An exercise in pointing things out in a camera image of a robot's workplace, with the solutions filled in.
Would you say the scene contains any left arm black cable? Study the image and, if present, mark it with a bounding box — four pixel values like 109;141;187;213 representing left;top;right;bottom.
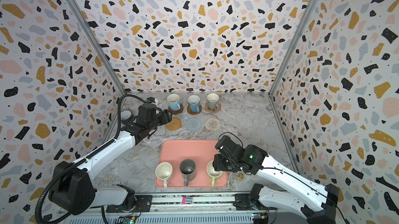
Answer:
34;94;147;224

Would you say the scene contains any brown wooden coaster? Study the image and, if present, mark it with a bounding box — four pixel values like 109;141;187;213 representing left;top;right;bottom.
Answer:
168;103;184;115
187;105;202;115

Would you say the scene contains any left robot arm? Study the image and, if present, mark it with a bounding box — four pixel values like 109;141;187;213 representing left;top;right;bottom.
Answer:
34;103;172;224

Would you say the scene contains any white mug green handle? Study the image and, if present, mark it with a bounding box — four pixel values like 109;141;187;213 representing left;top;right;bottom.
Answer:
206;160;223;187

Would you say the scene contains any white mug pink handle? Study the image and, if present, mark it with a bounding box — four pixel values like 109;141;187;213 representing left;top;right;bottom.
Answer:
155;162;173;188

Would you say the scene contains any aluminium front rail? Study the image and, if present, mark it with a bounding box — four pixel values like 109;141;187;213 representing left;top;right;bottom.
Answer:
64;191;307;224

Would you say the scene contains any black tape roll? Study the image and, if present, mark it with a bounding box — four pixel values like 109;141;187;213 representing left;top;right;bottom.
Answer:
120;109;135;125

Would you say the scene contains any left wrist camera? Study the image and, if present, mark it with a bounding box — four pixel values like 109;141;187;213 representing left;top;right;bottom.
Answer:
146;97;159;106

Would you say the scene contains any paw print wooden coaster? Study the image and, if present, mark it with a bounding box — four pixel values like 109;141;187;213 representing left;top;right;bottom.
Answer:
205;103;221;114

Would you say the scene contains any beige patterned round coaster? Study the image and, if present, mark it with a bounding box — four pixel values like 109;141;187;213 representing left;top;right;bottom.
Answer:
205;118;221;131

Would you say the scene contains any dark grey mug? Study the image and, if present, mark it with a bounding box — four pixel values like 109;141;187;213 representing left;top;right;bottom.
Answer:
179;159;196;187

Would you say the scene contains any pink silicone tray mat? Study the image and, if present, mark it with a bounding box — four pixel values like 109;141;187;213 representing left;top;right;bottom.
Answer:
155;140;228;188

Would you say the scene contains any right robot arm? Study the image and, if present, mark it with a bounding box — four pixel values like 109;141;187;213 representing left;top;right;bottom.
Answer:
213;133;339;224

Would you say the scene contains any light blue round coaster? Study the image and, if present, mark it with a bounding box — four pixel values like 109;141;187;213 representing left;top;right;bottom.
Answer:
185;118;202;132

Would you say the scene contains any white mug blue handle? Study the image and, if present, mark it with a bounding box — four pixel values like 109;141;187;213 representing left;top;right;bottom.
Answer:
167;94;181;111

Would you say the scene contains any woven rattan coaster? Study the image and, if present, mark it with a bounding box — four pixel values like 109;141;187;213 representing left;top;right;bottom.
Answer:
165;117;182;131

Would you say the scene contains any white mug grey handle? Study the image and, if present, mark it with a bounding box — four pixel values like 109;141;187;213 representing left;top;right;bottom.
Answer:
207;93;219;110

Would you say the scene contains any light blue mug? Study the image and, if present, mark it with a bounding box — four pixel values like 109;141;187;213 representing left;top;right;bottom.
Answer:
188;95;201;113

